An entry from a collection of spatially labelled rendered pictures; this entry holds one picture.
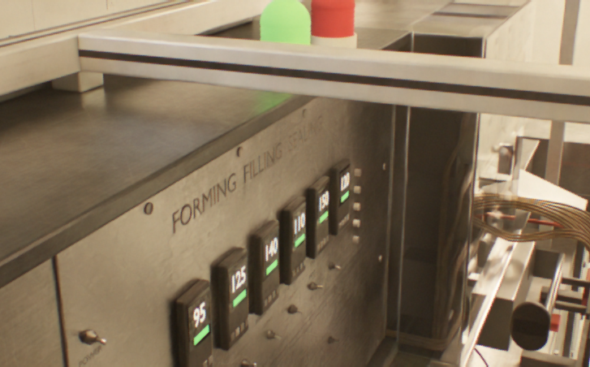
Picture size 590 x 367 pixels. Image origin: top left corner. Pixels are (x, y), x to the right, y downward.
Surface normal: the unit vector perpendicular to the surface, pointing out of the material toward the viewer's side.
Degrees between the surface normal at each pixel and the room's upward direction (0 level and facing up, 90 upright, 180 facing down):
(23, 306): 90
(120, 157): 0
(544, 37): 90
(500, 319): 90
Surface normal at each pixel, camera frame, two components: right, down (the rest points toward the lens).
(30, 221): 0.00, -0.94
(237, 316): 0.92, 0.14
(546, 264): -0.40, 0.32
